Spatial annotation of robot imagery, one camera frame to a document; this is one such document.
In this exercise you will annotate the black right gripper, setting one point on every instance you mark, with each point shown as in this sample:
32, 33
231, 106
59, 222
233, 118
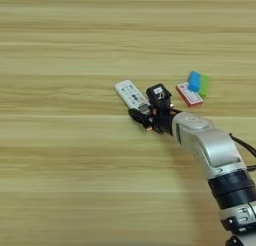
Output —
164, 118

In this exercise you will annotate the white remote control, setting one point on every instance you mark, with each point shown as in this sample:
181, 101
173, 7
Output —
131, 94

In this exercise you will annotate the blue rectangular block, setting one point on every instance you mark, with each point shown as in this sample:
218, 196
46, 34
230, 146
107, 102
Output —
194, 81

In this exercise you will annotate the black box with white label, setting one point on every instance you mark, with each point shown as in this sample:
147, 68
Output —
159, 94

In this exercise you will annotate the red and white card box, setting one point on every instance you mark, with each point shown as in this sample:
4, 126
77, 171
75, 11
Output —
188, 95

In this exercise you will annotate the green rectangular block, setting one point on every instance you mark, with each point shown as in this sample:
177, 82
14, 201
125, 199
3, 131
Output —
205, 86

